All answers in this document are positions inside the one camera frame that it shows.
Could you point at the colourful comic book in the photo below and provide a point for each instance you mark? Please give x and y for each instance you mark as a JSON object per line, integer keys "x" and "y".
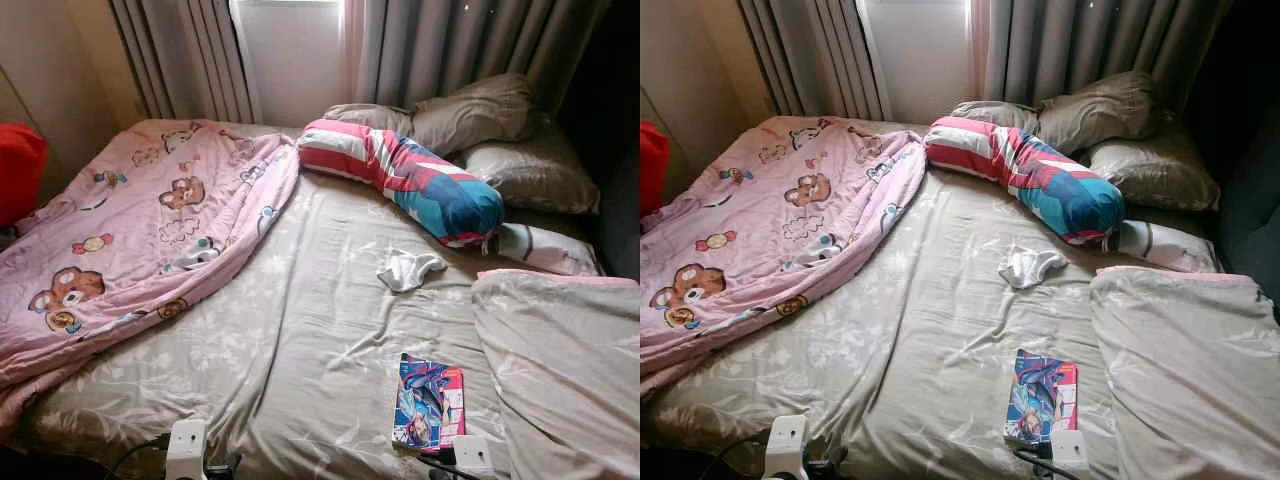
{"x": 1040, "y": 397}
{"x": 430, "y": 400}

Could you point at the red blue striped bolster pillow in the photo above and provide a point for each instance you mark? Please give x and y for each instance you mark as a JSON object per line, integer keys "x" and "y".
{"x": 1030, "y": 175}
{"x": 410, "y": 180}

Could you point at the beige floral bed sheet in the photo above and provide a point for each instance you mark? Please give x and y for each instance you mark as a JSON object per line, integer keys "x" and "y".
{"x": 300, "y": 340}
{"x": 900, "y": 340}

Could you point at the dark grey upholstered sofa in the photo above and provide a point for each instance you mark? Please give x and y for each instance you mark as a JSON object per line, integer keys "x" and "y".
{"x": 615, "y": 150}
{"x": 1250, "y": 150}

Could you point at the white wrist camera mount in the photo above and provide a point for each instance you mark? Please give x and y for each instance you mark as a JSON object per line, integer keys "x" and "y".
{"x": 1070, "y": 450}
{"x": 473, "y": 455}
{"x": 785, "y": 445}
{"x": 187, "y": 450}

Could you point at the bright window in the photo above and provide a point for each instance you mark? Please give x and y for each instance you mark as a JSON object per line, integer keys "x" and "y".
{"x": 290, "y": 60}
{"x": 920, "y": 60}

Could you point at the beige duvet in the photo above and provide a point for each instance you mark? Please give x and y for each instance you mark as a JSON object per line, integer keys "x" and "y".
{"x": 560, "y": 370}
{"x": 1190, "y": 370}

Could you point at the white sock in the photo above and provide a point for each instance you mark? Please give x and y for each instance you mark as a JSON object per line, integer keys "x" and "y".
{"x": 408, "y": 270}
{"x": 1030, "y": 267}

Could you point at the grey curtain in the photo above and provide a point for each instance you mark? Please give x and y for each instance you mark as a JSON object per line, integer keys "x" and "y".
{"x": 470, "y": 40}
{"x": 1100, "y": 40}
{"x": 810, "y": 50}
{"x": 180, "y": 50}

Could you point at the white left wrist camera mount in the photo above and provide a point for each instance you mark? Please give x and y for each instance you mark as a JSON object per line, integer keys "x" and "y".
{"x": 187, "y": 450}
{"x": 785, "y": 445}

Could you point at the beige pillow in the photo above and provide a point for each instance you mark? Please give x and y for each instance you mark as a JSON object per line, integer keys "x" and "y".
{"x": 1155, "y": 172}
{"x": 1100, "y": 105}
{"x": 535, "y": 175}
{"x": 990, "y": 115}
{"x": 480, "y": 110}
{"x": 365, "y": 118}

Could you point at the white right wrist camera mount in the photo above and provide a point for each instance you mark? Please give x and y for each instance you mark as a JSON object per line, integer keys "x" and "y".
{"x": 473, "y": 455}
{"x": 1070, "y": 450}

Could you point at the pink sheer curtain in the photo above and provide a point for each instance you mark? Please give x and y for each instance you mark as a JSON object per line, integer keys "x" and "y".
{"x": 352, "y": 45}
{"x": 980, "y": 45}

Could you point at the white grey striped pillow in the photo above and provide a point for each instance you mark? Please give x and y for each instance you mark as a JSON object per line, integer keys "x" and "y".
{"x": 550, "y": 250}
{"x": 1165, "y": 245}

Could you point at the red cushion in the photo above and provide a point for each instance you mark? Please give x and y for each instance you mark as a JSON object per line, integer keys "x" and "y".
{"x": 20, "y": 175}
{"x": 652, "y": 170}

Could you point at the pink bear print quilt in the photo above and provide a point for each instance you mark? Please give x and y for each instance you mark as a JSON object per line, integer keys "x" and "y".
{"x": 770, "y": 220}
{"x": 150, "y": 220}

